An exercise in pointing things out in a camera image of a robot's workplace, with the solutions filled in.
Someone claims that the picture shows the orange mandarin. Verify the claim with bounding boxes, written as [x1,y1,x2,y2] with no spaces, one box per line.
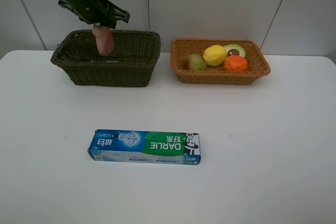
[224,55,248,72]

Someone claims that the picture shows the halved avocado with pit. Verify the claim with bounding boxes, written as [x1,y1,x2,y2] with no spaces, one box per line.
[223,44,246,58]

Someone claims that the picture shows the yellow lemon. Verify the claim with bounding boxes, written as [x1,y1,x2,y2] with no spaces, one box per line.
[203,45,227,67]

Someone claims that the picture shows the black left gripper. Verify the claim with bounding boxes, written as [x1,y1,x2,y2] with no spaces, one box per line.
[58,0,130,29]

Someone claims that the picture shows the dark brown wicker basket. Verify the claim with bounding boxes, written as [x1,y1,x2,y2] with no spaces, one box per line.
[50,29,161,88]

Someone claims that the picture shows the black rectangular bottle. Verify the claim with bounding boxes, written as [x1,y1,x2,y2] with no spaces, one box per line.
[90,60,118,64]

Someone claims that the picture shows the orange wicker basket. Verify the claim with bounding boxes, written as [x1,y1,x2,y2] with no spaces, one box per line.
[171,38,271,85]

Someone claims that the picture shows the translucent pink plastic cup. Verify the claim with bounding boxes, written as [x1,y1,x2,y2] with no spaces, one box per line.
[67,40,86,62]

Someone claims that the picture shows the pink bottle white cap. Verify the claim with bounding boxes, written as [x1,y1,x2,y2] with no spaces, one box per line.
[92,24,114,57]

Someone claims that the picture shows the green red pear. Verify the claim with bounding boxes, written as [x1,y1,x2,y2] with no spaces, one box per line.
[182,54,207,71]

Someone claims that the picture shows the blue Darlie toothpaste box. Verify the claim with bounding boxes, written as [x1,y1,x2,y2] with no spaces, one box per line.
[88,129,201,165]

